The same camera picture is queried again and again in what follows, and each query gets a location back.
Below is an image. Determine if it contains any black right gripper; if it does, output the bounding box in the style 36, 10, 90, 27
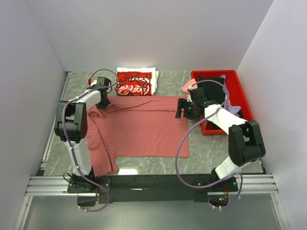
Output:
175, 98, 201, 121

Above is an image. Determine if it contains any dusty rose t-shirt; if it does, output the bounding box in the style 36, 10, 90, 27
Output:
86, 96, 189, 177

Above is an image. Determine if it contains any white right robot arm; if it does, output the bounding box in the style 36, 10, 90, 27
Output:
175, 88, 266, 191

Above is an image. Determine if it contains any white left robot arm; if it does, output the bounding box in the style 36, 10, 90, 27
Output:
54, 77, 114, 193

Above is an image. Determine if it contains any light salmon pink shirt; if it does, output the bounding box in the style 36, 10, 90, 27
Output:
182, 79, 198, 95

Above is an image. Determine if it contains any black shirt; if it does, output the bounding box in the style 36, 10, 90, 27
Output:
197, 74, 244, 130

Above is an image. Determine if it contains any folded red white Coca-Cola shirt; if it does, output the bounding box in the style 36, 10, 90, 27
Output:
115, 67, 159, 96

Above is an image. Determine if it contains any lavender shirt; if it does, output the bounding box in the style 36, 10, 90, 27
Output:
220, 75, 243, 118

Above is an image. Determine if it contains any red plastic bin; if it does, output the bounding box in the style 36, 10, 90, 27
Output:
190, 69, 254, 121

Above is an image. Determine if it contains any black base crossbar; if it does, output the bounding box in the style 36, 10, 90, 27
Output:
67, 174, 238, 203

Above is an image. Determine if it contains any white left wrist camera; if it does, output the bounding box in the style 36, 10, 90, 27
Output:
88, 78, 97, 88

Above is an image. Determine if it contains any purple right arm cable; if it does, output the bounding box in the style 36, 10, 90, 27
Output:
175, 80, 244, 210

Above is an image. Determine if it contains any aluminium rail frame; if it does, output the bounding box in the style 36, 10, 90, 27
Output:
15, 70, 290, 230

